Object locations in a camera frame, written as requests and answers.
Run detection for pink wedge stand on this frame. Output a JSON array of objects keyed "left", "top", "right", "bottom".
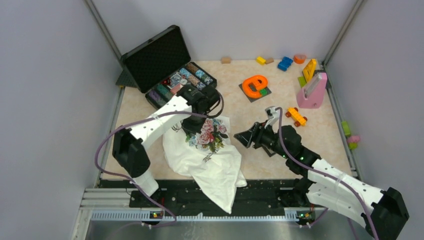
[{"left": 296, "top": 72, "right": 328, "bottom": 109}]

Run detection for black poker chip case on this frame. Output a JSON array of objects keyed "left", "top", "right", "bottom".
[{"left": 117, "top": 25, "right": 218, "bottom": 109}]

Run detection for blue toy brick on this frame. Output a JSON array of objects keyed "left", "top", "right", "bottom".
[{"left": 277, "top": 56, "right": 294, "bottom": 72}]

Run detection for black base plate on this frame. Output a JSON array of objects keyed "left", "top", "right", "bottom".
[{"left": 99, "top": 178, "right": 327, "bottom": 218}]

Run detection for orange letter e toy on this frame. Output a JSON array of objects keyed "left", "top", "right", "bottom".
[{"left": 241, "top": 75, "right": 268, "bottom": 100}]

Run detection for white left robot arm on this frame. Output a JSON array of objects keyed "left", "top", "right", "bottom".
[{"left": 112, "top": 85, "right": 223, "bottom": 207}]

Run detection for yellow toy car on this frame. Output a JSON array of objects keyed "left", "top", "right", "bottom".
[{"left": 285, "top": 107, "right": 308, "bottom": 127}]

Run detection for black square frame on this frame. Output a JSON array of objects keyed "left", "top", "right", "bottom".
[{"left": 263, "top": 147, "right": 276, "bottom": 158}]

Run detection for white printed t-shirt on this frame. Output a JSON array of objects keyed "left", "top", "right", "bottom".
[{"left": 162, "top": 116, "right": 247, "bottom": 214}]

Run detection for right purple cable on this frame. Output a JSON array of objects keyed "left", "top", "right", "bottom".
[{"left": 275, "top": 106, "right": 380, "bottom": 240}]

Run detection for small brown wooden block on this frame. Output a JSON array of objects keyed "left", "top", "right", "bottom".
[{"left": 265, "top": 57, "right": 274, "bottom": 65}]

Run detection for green flat toy piece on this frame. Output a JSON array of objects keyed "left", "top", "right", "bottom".
[{"left": 297, "top": 76, "right": 307, "bottom": 88}]

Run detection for yellow perforated toy block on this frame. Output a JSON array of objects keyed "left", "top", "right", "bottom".
[{"left": 302, "top": 58, "right": 317, "bottom": 83}]

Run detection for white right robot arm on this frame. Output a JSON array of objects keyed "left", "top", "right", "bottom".
[{"left": 234, "top": 122, "right": 410, "bottom": 240}]

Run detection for tan wooden block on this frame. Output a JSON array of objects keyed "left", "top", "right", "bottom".
[{"left": 220, "top": 56, "right": 232, "bottom": 64}]

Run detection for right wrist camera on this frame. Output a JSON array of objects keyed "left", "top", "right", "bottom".
[{"left": 264, "top": 106, "right": 280, "bottom": 128}]

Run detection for pink and green toy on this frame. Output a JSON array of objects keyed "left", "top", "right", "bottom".
[{"left": 341, "top": 121, "right": 361, "bottom": 150}]

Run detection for orange tape roll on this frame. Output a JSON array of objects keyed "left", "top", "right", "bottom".
[{"left": 293, "top": 54, "right": 307, "bottom": 64}]

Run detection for yellow toy brick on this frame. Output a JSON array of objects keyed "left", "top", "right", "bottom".
[{"left": 255, "top": 56, "right": 267, "bottom": 66}]

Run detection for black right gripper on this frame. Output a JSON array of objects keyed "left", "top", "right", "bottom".
[{"left": 234, "top": 119, "right": 290, "bottom": 159}]

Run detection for dark grey square mat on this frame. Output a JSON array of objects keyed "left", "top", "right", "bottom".
[{"left": 238, "top": 82, "right": 273, "bottom": 103}]

